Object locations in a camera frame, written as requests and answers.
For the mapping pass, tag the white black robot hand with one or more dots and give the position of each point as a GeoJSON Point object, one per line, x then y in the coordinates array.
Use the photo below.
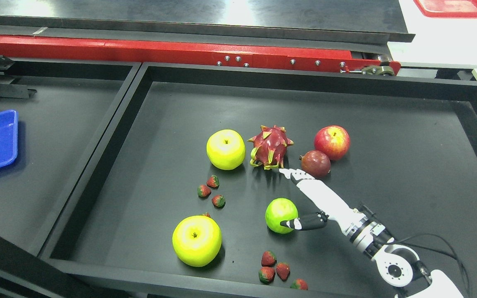
{"type": "Point", "coordinates": [323, 197]}

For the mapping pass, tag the green apple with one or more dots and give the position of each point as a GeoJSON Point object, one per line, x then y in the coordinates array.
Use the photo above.
{"type": "Point", "coordinates": [280, 210]}

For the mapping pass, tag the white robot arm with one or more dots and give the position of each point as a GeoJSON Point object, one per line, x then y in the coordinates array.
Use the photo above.
{"type": "Point", "coordinates": [397, 264]}

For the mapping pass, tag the red apple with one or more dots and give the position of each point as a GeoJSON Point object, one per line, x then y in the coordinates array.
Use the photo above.
{"type": "Point", "coordinates": [333, 141]}

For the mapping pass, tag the yellow apple upper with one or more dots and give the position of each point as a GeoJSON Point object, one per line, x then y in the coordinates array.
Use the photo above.
{"type": "Point", "coordinates": [226, 149]}

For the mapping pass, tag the yellow apple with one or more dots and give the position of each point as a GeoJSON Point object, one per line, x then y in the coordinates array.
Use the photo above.
{"type": "Point", "coordinates": [197, 240]}
{"type": "Point", "coordinates": [226, 149]}

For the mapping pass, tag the yellow apple lower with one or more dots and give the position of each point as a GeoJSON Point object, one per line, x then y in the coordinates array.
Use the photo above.
{"type": "Point", "coordinates": [197, 240]}

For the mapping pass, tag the red shelf beam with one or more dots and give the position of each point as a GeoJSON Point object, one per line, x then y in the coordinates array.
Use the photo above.
{"type": "Point", "coordinates": [268, 57]}

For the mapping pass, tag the dark red passion fruit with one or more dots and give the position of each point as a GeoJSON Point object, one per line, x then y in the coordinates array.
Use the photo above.
{"type": "Point", "coordinates": [315, 163]}

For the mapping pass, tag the strawberry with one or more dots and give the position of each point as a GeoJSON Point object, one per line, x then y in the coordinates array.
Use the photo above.
{"type": "Point", "coordinates": [283, 270]}
{"type": "Point", "coordinates": [299, 284]}
{"type": "Point", "coordinates": [266, 274]}
{"type": "Point", "coordinates": [218, 201]}
{"type": "Point", "coordinates": [203, 191]}
{"type": "Point", "coordinates": [213, 181]}
{"type": "Point", "coordinates": [268, 259]}

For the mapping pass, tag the dragon fruit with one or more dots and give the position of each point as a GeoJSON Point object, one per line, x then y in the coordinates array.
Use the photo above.
{"type": "Point", "coordinates": [269, 147]}

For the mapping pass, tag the red tray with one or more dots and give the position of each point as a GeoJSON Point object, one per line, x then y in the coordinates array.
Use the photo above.
{"type": "Point", "coordinates": [448, 8]}

